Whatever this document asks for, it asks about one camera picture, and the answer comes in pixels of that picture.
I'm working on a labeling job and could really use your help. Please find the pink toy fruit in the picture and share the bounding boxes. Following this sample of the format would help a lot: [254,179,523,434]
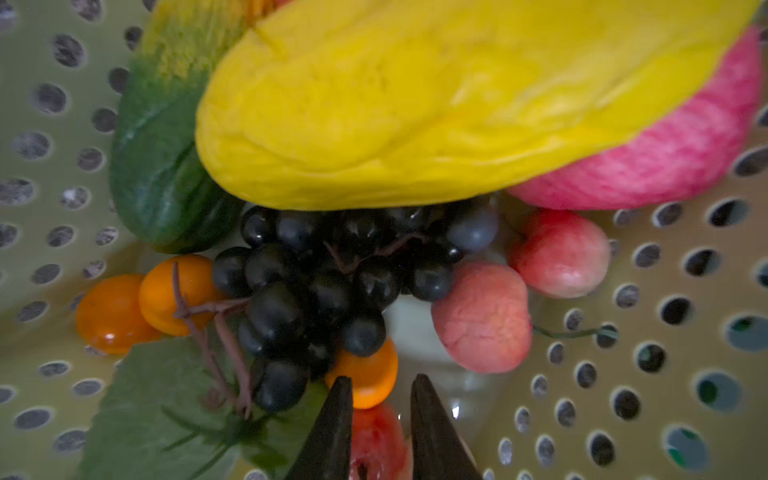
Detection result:
[507,27,763,210]

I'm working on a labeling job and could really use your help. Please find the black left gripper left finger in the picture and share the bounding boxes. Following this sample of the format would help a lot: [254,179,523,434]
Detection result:
[285,376,354,480]

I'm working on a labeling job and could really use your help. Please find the yellow toy banana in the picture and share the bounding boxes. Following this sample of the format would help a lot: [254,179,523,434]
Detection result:
[196,1,759,211]

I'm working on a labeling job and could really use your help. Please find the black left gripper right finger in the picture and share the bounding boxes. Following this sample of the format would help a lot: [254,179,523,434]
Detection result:
[410,373,482,480]

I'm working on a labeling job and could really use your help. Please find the dark toy grapes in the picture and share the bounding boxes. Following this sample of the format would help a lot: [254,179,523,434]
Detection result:
[173,200,500,480]

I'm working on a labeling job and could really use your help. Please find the small red toy strawberry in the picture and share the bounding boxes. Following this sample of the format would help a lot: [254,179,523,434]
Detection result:
[348,403,413,480]

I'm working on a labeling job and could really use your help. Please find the small orange toy tomato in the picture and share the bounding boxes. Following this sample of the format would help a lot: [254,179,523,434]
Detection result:
[75,274,162,355]

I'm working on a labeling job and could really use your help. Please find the green perforated plastic basket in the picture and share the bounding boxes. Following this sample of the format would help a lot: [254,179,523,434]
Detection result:
[1,1,767,479]

